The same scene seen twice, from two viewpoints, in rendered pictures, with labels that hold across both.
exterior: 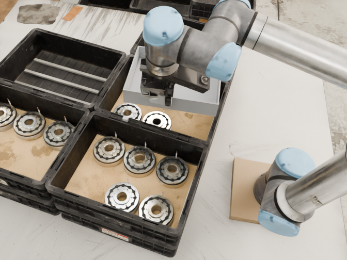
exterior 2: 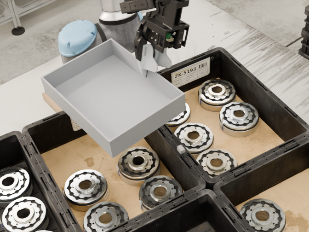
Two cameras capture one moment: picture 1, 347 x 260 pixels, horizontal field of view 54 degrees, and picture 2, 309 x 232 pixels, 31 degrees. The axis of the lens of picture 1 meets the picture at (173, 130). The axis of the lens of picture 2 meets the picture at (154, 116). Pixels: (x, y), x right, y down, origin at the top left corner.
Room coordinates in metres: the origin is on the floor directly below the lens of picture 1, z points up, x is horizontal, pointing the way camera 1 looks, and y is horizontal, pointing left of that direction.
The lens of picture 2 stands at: (1.24, 0.78, 1.89)
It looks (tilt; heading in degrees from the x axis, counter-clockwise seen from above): 45 degrees down; 231
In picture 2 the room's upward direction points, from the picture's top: 5 degrees counter-clockwise
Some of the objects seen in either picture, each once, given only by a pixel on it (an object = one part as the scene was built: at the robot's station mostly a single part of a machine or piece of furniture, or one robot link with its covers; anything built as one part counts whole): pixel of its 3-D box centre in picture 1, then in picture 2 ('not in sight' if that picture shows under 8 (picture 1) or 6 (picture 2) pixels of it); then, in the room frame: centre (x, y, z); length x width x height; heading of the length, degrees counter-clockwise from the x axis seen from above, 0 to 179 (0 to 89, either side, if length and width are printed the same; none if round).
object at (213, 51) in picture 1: (212, 50); not in sight; (0.53, -0.06, 1.35); 0.11 x 0.11 x 0.08; 73
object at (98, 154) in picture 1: (109, 149); (216, 164); (0.59, 0.20, 0.86); 0.10 x 0.10 x 0.01
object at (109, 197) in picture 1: (122, 197); (238, 115); (0.43, 0.13, 0.86); 0.10 x 0.10 x 0.01
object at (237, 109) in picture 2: (122, 196); (239, 113); (0.43, 0.13, 0.86); 0.05 x 0.05 x 0.01
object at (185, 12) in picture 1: (162, 20); not in sight; (2.06, 0.16, 0.31); 0.40 x 0.30 x 0.34; 86
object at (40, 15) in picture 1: (37, 13); not in sight; (1.47, 0.76, 0.71); 0.22 x 0.19 x 0.01; 86
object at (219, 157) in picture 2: (109, 148); (216, 163); (0.59, 0.20, 0.86); 0.05 x 0.05 x 0.01
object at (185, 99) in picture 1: (175, 79); (111, 93); (0.73, 0.01, 1.07); 0.27 x 0.20 x 0.05; 86
